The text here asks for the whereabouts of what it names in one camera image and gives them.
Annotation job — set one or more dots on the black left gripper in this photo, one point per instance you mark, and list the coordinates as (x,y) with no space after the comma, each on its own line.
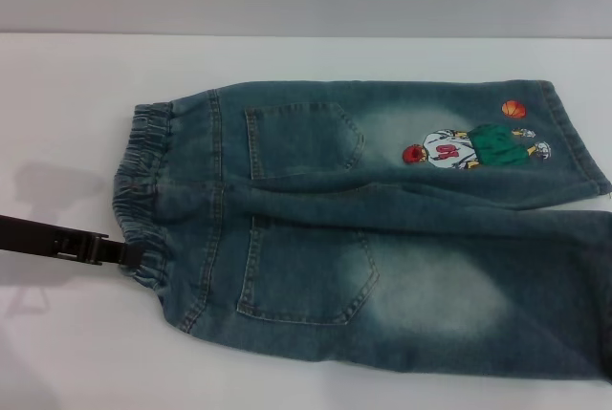
(38,238)

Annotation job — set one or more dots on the blue denim shorts with cartoon patch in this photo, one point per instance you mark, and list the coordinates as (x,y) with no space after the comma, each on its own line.
(334,219)

